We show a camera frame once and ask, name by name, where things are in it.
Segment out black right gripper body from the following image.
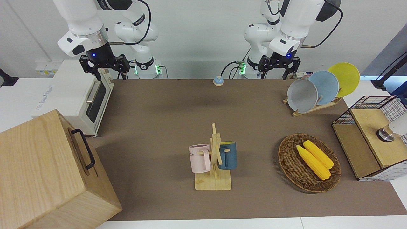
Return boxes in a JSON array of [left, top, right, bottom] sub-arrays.
[[85, 43, 119, 69]]

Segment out light blue plate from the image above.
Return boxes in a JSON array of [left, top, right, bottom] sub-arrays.
[[308, 71, 340, 105]]

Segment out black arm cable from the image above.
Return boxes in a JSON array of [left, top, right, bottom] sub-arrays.
[[108, 0, 151, 45], [300, 0, 344, 49]]

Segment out brown wicker basket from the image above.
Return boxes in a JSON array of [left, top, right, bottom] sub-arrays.
[[278, 134, 341, 193]]

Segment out toaster oven door handle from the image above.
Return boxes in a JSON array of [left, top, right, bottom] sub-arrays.
[[86, 81, 101, 104]]

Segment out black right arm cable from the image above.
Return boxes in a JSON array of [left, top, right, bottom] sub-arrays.
[[108, 0, 151, 45]]

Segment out black box handle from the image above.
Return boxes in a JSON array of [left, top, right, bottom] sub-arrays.
[[71, 129, 96, 170]]

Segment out dark blue mug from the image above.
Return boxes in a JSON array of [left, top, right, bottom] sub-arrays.
[[218, 142, 237, 170]]

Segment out gray blue partition panel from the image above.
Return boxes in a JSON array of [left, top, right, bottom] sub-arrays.
[[361, 32, 407, 77]]

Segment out white wall socket strip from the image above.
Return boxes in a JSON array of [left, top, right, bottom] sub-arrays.
[[35, 63, 62, 76]]

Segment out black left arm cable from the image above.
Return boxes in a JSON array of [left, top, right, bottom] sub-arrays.
[[300, 0, 344, 49]]

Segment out white toaster oven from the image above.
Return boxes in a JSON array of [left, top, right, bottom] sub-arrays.
[[31, 59, 115, 138]]

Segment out wooden plate rack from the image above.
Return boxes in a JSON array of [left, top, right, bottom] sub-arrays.
[[283, 95, 344, 117]]

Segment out brown table mat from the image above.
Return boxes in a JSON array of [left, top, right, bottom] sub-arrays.
[[86, 79, 407, 221]]

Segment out yellow corn cob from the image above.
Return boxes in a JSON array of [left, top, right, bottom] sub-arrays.
[[296, 145, 332, 181], [303, 140, 334, 169]]

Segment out light wooden box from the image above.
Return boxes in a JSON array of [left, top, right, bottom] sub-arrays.
[[0, 109, 123, 229]]

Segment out pink mug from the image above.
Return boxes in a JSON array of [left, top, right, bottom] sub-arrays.
[[189, 144, 212, 174]]

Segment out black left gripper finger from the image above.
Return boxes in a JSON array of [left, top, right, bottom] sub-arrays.
[[257, 55, 272, 79], [283, 57, 301, 80]]

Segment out wire grid wooden shelf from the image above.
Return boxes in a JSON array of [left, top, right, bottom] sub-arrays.
[[332, 95, 407, 182]]

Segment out yellow plate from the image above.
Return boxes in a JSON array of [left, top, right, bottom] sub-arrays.
[[328, 62, 360, 97]]

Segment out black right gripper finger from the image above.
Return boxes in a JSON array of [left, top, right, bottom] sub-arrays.
[[79, 54, 102, 81], [116, 54, 131, 80]]

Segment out black base cable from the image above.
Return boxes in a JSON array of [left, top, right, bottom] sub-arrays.
[[221, 60, 247, 79]]

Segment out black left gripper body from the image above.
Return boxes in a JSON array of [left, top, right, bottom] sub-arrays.
[[270, 50, 300, 66]]

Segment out wooden mug tree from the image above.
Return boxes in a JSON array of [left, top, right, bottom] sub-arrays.
[[195, 123, 232, 191]]

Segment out gray plate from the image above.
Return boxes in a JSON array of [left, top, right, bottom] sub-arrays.
[[287, 79, 318, 113]]

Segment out black clamp mount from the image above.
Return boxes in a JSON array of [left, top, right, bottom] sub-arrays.
[[0, 68, 19, 87]]

